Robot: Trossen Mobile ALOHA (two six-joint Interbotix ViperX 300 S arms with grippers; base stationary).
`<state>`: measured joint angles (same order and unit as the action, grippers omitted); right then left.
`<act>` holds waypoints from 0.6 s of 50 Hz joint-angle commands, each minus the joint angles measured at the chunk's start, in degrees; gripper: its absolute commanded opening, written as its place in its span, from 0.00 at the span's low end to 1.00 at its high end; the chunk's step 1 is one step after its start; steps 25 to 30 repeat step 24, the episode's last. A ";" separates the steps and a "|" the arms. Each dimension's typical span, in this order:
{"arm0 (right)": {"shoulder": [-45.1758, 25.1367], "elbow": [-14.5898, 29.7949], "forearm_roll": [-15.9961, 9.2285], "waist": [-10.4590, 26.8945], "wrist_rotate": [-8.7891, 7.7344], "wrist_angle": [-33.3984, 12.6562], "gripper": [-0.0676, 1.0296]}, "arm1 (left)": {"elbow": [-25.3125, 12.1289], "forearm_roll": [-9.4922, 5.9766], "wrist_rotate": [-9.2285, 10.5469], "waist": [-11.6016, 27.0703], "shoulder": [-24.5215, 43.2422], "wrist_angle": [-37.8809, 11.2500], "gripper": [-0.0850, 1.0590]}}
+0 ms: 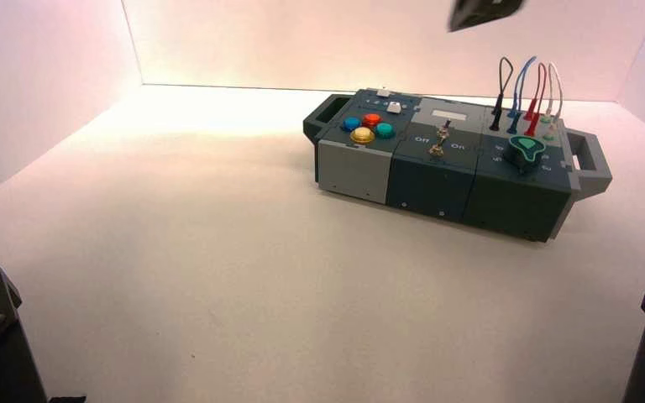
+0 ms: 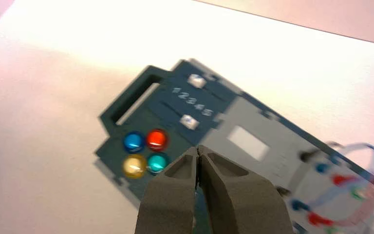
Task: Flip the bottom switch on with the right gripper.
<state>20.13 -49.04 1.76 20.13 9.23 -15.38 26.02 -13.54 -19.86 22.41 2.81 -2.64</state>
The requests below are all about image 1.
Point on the metal toggle switch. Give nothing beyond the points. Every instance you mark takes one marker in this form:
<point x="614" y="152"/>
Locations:
<point x="437" y="149"/>
<point x="443" y="133"/>

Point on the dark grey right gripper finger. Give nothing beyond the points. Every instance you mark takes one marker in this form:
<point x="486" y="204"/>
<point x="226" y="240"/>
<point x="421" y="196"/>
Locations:
<point x="467" y="14"/>
<point x="503" y="6"/>

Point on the blue grey control box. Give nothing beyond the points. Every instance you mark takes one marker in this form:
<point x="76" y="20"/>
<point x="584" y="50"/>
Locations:
<point x="434" y="183"/>

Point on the blue push button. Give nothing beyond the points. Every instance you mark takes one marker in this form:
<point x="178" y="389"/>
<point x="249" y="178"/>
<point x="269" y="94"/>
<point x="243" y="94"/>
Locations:
<point x="351" y="124"/>

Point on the dark rotary knob green top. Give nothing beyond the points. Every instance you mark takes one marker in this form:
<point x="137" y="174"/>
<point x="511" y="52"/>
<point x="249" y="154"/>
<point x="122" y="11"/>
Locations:
<point x="524" y="153"/>

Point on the teal push button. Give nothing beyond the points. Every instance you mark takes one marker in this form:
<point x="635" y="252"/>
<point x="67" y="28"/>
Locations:
<point x="385" y="131"/>

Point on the yellow push button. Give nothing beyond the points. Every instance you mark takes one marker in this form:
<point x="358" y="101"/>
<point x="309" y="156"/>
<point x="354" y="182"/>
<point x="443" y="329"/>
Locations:
<point x="362" y="136"/>

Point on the small black flat bracket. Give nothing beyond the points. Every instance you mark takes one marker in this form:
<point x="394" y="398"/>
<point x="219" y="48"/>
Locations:
<point x="66" y="400"/>

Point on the red push button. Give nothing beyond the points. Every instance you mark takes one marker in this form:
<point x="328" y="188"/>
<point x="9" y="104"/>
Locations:
<point x="372" y="120"/>

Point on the white rectangular display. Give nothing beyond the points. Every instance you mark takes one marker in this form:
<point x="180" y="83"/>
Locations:
<point x="450" y="113"/>

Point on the white slider knob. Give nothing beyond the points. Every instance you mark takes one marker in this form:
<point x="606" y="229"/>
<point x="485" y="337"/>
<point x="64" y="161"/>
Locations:
<point x="393" y="108"/>
<point x="383" y="93"/>

